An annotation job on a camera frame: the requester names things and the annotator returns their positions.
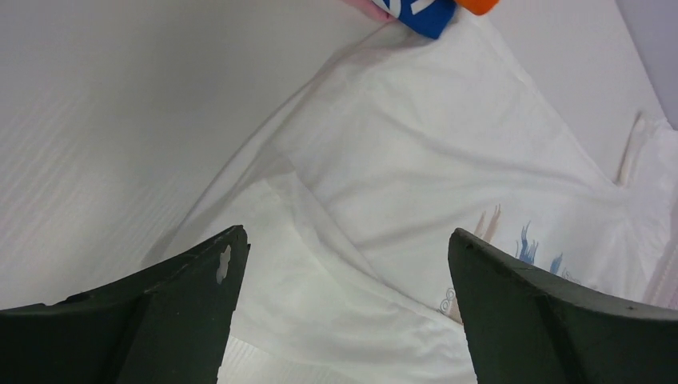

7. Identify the orange folded t-shirt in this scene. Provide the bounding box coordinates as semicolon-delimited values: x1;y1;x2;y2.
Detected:
455;0;499;16

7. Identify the pink folded t-shirt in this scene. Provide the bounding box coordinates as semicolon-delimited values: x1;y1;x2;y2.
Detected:
342;0;395;22

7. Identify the blue folded t-shirt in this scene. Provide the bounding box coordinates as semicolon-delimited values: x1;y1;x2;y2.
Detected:
371;0;457;39

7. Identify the white printed t-shirt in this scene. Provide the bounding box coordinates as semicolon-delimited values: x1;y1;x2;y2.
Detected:
167;14;677;383

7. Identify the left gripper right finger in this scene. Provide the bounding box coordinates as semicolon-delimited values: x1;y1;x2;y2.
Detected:
448;229;677;383

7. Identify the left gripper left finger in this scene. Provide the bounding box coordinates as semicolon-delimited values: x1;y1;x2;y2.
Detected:
1;226;250;383

